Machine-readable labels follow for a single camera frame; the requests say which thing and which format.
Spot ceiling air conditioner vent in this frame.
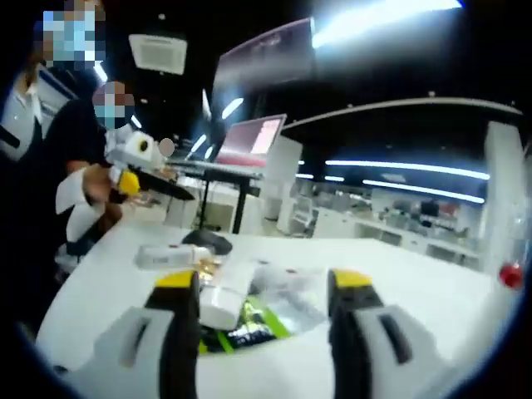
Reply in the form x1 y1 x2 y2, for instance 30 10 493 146
127 32 189 76

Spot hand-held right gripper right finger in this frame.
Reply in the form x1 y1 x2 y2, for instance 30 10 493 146
327 268 452 399

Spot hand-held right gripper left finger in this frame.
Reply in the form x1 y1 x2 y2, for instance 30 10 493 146
78 268 204 399

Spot curved ceiling rail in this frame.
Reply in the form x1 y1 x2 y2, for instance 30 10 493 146
282 96 525 133

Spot short ceiling light strip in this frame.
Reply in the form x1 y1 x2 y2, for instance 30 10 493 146
221 96 245 121

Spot black computer mouse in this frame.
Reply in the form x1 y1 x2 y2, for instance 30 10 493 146
181 229 234 255

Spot long ceiling light strip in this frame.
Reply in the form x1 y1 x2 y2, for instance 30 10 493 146
325 159 492 182
310 0 466 50
361 178 486 205

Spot green black skincare sachet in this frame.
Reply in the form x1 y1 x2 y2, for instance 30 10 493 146
198 298 292 357

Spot standing desk black legs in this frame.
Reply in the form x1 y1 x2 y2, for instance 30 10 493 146
165 159 266 234

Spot white building pillar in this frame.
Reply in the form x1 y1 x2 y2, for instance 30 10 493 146
263 135 303 232
483 120 525 273

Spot gold skincare sachet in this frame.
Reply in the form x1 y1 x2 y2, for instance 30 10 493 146
195 256 225 286

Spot white office chair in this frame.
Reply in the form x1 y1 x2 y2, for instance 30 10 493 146
290 196 320 239

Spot white skincare bottle red collar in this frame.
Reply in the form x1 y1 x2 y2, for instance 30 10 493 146
496 207 527 291

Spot person's left hand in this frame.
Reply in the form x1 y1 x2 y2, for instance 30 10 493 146
81 162 125 229

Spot operator in dark shirt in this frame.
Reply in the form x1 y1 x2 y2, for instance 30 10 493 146
0 62 91 329

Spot large hanging dark screen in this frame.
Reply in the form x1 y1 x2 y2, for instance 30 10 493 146
211 17 316 99

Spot silver blue skincare sachet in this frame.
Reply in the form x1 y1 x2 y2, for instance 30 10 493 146
244 269 330 333

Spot white cabinet row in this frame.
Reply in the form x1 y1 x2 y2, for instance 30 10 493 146
311 205 486 273

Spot pink screen monitor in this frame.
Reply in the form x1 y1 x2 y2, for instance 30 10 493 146
214 113 288 168

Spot white skincare tube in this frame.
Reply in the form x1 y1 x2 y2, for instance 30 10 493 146
200 260 259 330

